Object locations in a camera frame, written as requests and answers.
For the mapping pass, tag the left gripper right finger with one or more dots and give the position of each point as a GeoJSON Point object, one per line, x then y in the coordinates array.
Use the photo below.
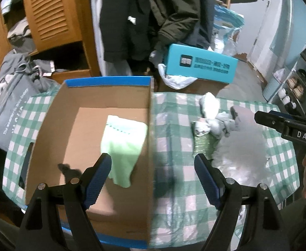
{"type": "Point", "coordinates": [211, 180]}

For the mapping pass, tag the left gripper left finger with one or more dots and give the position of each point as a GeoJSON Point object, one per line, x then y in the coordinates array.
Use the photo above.
{"type": "Point", "coordinates": [94, 179]}

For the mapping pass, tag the white grey socks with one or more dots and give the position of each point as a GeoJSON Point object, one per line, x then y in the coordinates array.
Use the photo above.
{"type": "Point", "coordinates": [219, 124]}

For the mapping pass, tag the grey plush slipper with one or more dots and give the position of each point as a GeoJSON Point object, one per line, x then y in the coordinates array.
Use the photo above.
{"type": "Point", "coordinates": [244, 119]}

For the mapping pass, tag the grey shoe rack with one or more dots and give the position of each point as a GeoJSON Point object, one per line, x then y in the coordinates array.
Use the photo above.
{"type": "Point", "coordinates": [287, 87]}

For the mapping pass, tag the cardboard box blue rim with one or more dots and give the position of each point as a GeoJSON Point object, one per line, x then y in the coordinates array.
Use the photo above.
{"type": "Point", "coordinates": [71, 133]}

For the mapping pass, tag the light green cloth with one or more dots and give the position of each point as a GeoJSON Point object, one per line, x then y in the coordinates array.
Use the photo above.
{"type": "Point", "coordinates": [123, 140]}

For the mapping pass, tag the brown cardboard box under teal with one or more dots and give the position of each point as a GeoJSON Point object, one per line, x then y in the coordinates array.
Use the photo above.
{"type": "Point", "coordinates": [199, 87]}

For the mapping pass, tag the white plastic bag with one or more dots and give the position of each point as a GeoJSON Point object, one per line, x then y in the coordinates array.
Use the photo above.
{"type": "Point", "coordinates": [176, 82]}

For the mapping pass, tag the grey printed tote bag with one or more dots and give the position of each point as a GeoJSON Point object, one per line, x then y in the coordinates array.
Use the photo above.
{"type": "Point", "coordinates": [12, 101]}

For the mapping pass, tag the teal rectangular box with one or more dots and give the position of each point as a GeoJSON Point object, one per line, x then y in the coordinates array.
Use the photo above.
{"type": "Point", "coordinates": [188, 61]}

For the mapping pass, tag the blue plastic bags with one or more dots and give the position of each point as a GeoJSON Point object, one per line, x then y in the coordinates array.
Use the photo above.
{"type": "Point", "coordinates": [226, 28]}

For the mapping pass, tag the grey clothes pile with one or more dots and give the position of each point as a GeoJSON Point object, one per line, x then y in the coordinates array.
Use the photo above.
{"type": "Point", "coordinates": [23, 63]}

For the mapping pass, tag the black hanging coat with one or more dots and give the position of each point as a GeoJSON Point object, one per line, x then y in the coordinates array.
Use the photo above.
{"type": "Point", "coordinates": [124, 29]}

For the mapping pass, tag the wooden louvered wardrobe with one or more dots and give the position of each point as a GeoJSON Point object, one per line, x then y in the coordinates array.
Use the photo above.
{"type": "Point", "coordinates": [62, 31]}

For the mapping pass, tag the dark green hanging jacket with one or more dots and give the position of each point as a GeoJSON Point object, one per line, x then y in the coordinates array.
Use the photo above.
{"type": "Point", "coordinates": [188, 22]}

